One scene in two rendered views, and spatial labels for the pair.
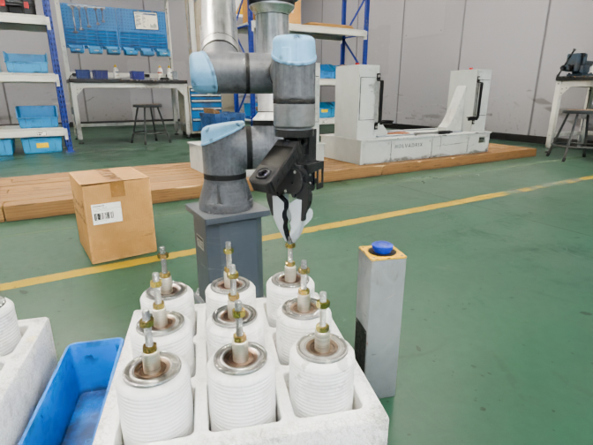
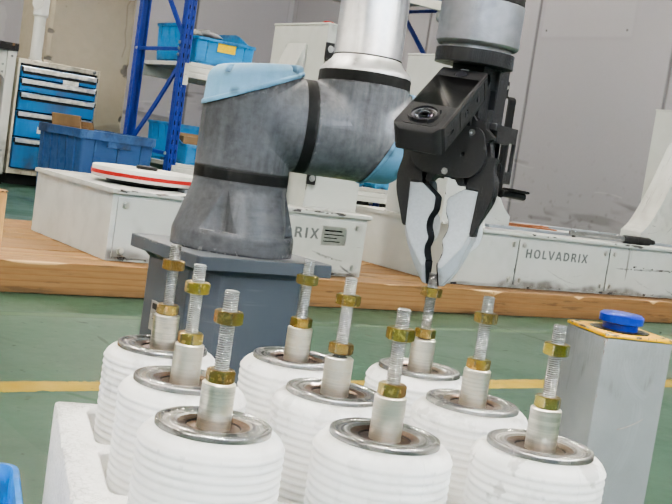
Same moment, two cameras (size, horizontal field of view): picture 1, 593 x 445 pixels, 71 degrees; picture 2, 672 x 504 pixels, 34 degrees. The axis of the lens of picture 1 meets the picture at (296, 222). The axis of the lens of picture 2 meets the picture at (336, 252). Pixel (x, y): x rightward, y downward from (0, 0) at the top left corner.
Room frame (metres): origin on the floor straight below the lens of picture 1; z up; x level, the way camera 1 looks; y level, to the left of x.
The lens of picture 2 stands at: (-0.21, 0.20, 0.44)
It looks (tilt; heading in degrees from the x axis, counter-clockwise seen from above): 5 degrees down; 354
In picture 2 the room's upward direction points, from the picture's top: 8 degrees clockwise
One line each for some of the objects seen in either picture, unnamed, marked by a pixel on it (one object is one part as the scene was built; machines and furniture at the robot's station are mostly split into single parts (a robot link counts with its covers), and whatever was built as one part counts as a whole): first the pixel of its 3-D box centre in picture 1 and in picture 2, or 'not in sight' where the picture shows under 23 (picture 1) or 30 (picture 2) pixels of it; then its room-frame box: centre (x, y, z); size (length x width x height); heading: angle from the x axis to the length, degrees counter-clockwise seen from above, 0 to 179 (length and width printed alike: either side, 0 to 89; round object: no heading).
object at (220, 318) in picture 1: (234, 315); (334, 393); (0.62, 0.10, 0.25); 0.08 x 0.08 x 0.01
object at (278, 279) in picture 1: (290, 279); (419, 370); (0.76, 0.01, 0.25); 0.08 x 0.08 x 0.01
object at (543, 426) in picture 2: (322, 340); (542, 430); (0.53, -0.04, 0.26); 0.02 x 0.02 x 0.03
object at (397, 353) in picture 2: (239, 326); (396, 363); (0.50, 0.08, 0.30); 0.01 x 0.01 x 0.08
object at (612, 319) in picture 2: (382, 248); (620, 323); (0.75, -0.16, 0.32); 0.04 x 0.04 x 0.02
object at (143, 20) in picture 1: (146, 20); not in sight; (6.25, 2.05, 1.54); 0.32 x 0.02 x 0.25; 120
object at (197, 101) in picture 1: (200, 111); (37, 123); (6.24, 1.38, 0.35); 0.59 x 0.47 x 0.69; 30
